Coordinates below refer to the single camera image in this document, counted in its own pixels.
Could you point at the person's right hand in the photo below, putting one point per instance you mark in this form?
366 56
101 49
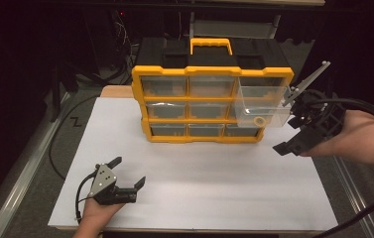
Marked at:
359 139

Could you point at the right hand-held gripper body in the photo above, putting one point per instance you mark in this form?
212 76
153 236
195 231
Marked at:
323 115

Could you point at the yellow black organizer cabinet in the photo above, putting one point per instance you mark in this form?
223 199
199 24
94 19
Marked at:
207 56

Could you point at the wooden board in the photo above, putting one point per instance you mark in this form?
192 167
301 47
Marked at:
116 92

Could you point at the person's left hand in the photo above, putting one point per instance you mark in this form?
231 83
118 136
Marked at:
95 213

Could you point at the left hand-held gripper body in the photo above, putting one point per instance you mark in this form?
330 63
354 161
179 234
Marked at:
103 180

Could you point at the clear plastic drawer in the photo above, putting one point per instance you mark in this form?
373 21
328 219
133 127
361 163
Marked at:
264 99

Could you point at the metal floor rail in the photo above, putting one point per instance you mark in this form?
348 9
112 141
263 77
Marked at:
353 191
25 172

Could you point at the grid of clear drawers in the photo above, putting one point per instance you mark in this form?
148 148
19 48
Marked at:
164 86

